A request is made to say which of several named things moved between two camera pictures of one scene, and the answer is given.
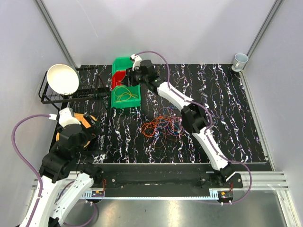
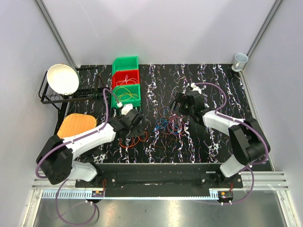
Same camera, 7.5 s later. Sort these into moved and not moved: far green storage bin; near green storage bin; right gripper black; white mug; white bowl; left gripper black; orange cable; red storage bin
Moved: right gripper black; left gripper black; orange cable
Not moved: red storage bin; near green storage bin; far green storage bin; white mug; white bowl
